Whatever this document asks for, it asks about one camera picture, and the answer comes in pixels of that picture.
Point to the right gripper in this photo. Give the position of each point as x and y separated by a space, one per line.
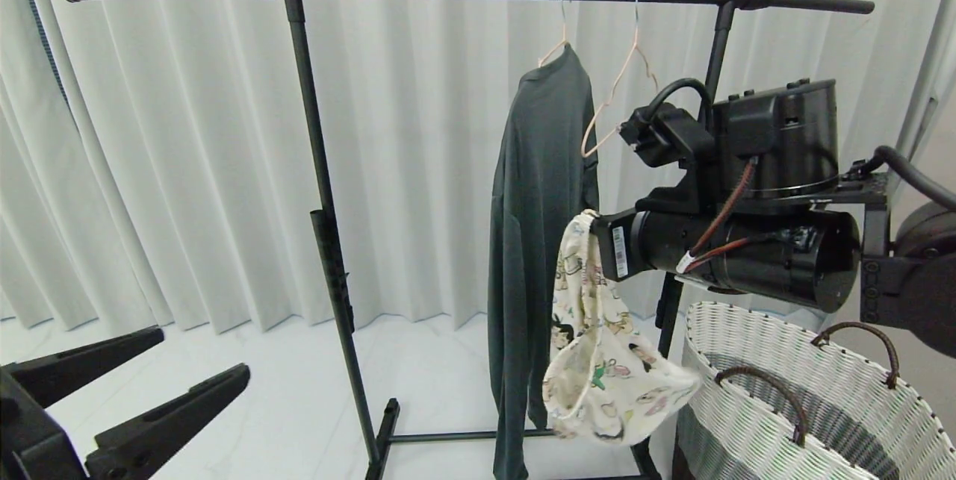
784 263

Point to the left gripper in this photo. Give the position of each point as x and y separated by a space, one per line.
30 443

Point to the cream printed garment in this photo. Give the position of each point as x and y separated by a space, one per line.
605 375

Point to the dark grey long-sleeved shirt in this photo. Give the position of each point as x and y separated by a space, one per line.
530 241

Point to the pink clothes hanger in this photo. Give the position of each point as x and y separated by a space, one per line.
562 25
636 25

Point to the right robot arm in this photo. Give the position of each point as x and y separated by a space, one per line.
777 136

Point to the white laundry basket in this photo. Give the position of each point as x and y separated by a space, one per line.
747 435

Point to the white curtain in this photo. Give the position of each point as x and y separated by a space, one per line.
187 166

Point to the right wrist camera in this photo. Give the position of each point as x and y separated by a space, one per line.
672 136

